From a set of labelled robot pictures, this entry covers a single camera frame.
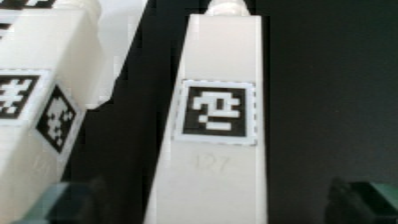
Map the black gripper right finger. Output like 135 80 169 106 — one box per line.
325 178 398 224

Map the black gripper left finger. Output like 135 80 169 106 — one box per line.
16 182 107 224

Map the white desk leg with tag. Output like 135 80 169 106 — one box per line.
142 0 267 224

